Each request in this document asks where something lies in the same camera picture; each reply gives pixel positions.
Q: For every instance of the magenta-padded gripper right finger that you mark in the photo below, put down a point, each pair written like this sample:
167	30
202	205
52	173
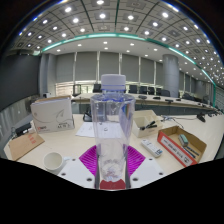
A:
136	160

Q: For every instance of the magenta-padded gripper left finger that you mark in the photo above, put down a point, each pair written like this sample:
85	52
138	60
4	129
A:
87	160

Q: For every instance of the clear plastic water bottle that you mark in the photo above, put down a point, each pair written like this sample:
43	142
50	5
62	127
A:
112	126

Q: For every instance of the white power strip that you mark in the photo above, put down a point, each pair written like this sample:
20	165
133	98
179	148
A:
151	147

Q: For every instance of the white printed paper sheet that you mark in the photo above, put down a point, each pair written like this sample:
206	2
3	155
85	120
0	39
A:
85	130

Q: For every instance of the small white open box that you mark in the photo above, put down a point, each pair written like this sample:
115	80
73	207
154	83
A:
146	128

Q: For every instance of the white ceramic mug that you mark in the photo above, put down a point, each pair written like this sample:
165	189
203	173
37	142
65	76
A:
52	161

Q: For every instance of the black marker pen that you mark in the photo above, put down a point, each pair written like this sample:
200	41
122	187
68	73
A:
148	125

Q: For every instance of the open cardboard box red side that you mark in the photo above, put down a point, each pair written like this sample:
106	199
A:
175	150

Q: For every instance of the grey board eraser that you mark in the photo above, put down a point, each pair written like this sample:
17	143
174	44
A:
183	140

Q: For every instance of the large white carton box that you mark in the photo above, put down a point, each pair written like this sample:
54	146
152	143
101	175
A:
51	115

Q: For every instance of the long curved conference desk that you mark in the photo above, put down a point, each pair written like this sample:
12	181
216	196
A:
153	101

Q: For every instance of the brown paper envelope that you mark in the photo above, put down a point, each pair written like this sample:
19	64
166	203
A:
25	145

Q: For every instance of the row of black office chairs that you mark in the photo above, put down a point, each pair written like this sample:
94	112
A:
143	89

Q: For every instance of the black desk device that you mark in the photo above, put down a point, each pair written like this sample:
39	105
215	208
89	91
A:
23	129

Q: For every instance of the round ceiling lights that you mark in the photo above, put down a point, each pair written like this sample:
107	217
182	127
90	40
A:
100	15

